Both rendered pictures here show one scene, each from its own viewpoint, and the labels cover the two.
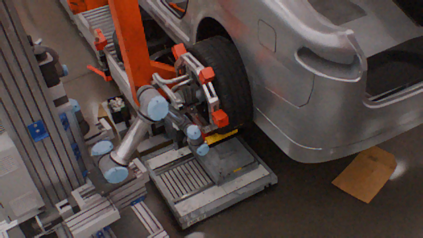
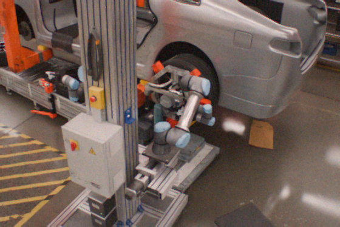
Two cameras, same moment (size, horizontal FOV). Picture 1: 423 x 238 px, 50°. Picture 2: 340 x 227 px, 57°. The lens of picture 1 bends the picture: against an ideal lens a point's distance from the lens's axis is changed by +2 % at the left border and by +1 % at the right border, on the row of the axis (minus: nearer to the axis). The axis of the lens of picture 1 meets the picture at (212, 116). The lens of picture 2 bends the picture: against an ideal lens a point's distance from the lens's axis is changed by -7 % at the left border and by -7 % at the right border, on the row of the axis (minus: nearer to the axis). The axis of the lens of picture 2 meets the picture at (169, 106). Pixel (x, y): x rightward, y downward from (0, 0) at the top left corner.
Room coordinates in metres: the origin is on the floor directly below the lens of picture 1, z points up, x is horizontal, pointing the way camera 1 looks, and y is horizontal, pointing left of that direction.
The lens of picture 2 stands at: (0.08, 1.66, 2.42)
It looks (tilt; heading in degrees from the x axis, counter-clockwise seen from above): 31 degrees down; 328
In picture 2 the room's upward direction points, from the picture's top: 2 degrees clockwise
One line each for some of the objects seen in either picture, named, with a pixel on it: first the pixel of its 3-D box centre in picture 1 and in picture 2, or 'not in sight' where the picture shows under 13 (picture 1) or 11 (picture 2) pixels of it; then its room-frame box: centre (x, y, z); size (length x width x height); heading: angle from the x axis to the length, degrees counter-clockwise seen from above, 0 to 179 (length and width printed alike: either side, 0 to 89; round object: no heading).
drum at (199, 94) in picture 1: (187, 98); (171, 97); (2.43, 0.16, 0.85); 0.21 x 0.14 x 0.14; 115
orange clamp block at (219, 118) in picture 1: (219, 118); (204, 104); (2.18, -0.04, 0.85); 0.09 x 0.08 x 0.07; 25
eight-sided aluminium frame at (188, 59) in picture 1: (196, 94); (175, 94); (2.46, 0.09, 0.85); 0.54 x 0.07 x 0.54; 25
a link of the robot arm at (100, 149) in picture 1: (104, 154); (163, 132); (1.82, 0.62, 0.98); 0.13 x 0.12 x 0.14; 27
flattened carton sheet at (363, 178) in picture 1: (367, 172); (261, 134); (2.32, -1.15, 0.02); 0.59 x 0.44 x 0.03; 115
